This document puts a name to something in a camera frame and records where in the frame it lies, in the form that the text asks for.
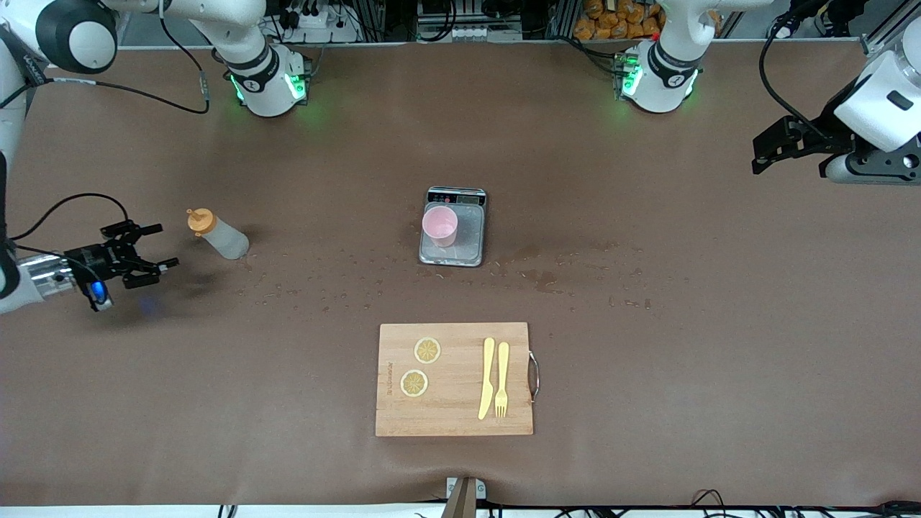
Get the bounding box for pink plastic cup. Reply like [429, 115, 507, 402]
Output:
[422, 205, 459, 248]

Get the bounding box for orange snack packets pile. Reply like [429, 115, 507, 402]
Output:
[573, 0, 666, 40]

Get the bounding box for white power strip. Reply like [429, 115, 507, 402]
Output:
[277, 0, 360, 44]

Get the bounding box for brown table mat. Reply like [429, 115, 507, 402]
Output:
[0, 40, 921, 506]

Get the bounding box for silver digital kitchen scale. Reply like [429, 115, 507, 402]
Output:
[419, 186, 488, 268]

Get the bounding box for black equipment box white connectors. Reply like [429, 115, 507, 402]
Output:
[417, 0, 522, 42]

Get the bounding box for yellow plastic fork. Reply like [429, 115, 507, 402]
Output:
[494, 342, 510, 420]

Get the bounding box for yellow plastic knife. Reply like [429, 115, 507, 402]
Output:
[478, 337, 496, 421]

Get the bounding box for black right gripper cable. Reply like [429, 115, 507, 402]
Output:
[11, 193, 130, 242]

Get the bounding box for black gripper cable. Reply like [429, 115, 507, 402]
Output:
[11, 193, 130, 242]
[759, 0, 828, 143]

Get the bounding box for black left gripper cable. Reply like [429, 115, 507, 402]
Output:
[759, 0, 828, 143]

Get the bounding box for black right arm base cable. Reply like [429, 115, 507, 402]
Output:
[32, 14, 211, 116]

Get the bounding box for wooden cutting board metal handle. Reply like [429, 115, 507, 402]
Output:
[375, 322, 540, 437]

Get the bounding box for metal table edge bracket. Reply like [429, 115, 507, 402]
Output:
[445, 476, 487, 518]

